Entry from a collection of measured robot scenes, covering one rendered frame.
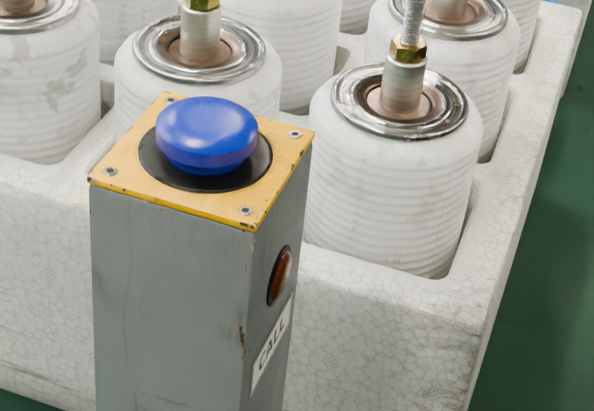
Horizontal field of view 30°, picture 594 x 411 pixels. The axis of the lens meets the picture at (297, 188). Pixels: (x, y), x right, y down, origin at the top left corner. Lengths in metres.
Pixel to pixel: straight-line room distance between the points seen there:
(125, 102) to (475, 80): 0.21
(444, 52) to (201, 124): 0.27
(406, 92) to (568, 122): 0.53
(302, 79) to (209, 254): 0.32
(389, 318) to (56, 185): 0.21
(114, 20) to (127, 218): 0.33
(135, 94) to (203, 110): 0.17
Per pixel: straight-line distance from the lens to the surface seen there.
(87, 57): 0.67
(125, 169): 0.43
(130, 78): 0.62
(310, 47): 0.72
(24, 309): 0.71
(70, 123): 0.68
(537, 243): 0.94
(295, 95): 0.73
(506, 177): 0.69
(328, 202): 0.61
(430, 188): 0.59
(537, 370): 0.83
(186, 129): 0.43
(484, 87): 0.69
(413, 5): 0.57
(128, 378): 0.49
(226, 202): 0.42
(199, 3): 0.61
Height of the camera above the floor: 0.57
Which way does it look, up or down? 37 degrees down
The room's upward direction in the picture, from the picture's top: 6 degrees clockwise
